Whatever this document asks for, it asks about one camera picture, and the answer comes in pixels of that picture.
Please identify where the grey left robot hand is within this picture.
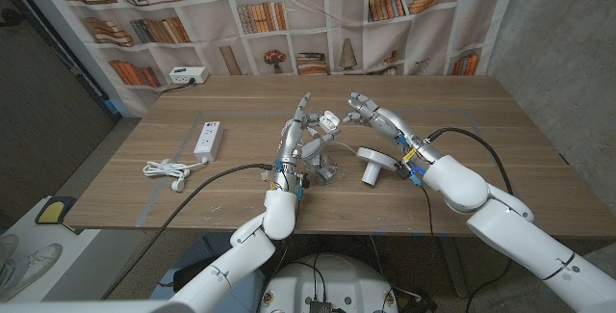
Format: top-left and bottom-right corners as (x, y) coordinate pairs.
(269, 91), (342, 194)

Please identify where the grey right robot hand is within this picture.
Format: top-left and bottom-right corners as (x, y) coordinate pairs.
(342, 91), (443, 170)

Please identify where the white AirPods case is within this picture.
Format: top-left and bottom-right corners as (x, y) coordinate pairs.
(319, 110), (342, 135)

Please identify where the white round charger stand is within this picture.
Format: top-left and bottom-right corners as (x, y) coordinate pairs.
(355, 145), (401, 188)

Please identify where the clear plastic bag with parts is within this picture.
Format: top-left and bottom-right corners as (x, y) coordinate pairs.
(307, 154), (347, 187)

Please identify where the white power strip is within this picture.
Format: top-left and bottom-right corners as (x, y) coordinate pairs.
(192, 120), (225, 164)

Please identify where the printed bookshelf backdrop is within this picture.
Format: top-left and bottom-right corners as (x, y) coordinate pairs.
(9, 0), (524, 117)

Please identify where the white outlet box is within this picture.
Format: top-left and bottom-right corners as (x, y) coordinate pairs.
(168, 65), (210, 86)

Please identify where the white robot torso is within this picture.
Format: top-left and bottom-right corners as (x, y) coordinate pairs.
(259, 253), (399, 313)

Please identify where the grey table leg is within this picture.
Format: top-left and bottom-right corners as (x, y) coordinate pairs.
(440, 235), (471, 300)

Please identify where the white low platform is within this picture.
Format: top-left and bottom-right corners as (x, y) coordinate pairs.
(0, 196), (145, 304)

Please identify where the yellow black foot pedal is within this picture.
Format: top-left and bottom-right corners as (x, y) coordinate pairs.
(34, 196), (78, 225)

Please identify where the white sneaker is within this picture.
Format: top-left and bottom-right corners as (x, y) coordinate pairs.
(0, 233), (20, 266)
(0, 243), (64, 302)

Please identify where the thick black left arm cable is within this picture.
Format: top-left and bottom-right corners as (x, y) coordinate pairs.
(99, 162), (275, 300)

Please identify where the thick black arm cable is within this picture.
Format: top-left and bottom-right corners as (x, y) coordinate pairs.
(423, 127), (514, 313)
(99, 162), (275, 300)

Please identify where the white USB cable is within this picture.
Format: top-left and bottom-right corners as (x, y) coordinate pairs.
(305, 124), (360, 156)

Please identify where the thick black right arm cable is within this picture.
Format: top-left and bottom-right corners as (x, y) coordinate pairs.
(423, 127), (514, 313)

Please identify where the thin black hanging wire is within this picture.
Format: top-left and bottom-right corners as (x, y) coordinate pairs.
(419, 182), (437, 237)

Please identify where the white bundled power cord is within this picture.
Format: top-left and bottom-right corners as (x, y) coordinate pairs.
(141, 157), (209, 192)

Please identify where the black outlet box cable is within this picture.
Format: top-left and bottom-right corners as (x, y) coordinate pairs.
(160, 77), (197, 95)

